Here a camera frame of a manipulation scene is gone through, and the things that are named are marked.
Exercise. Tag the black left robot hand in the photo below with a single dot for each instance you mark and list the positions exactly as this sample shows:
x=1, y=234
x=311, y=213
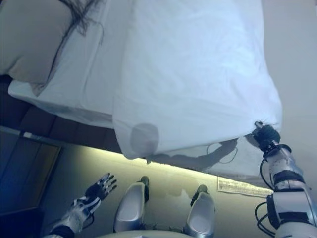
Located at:
x=95, y=192

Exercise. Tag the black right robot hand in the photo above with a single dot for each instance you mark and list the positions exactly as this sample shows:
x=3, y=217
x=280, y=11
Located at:
x=267, y=135

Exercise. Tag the white duvet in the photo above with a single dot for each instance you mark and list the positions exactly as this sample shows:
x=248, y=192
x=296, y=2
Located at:
x=185, y=74

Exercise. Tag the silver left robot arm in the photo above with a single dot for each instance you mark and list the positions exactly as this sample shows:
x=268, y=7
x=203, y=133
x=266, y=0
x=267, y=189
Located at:
x=69, y=220

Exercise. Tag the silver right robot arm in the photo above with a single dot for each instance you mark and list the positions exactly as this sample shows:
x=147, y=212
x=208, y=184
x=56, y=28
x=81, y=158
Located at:
x=287, y=173

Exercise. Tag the beige bed runner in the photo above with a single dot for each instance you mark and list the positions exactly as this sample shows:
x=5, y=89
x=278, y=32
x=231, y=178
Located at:
x=297, y=62

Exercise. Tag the white bed sheet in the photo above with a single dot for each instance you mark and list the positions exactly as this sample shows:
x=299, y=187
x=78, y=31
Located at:
x=81, y=74

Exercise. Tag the grey patterned rug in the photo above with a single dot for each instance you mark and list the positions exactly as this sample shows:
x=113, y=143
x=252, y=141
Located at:
x=242, y=187

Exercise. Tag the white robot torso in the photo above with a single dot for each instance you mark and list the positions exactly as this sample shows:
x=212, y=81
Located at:
x=153, y=235

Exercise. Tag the dark wooden nightstand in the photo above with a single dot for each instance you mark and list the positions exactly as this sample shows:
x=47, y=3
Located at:
x=24, y=173

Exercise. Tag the large beige pillow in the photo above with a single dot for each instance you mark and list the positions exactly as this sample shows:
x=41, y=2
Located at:
x=29, y=44

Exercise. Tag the patterned fringed grey cushion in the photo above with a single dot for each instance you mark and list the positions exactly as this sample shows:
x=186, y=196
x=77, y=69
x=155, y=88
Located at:
x=76, y=12

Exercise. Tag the brown upholstered bed frame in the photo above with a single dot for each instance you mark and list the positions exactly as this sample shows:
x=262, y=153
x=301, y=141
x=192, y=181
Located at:
x=62, y=129

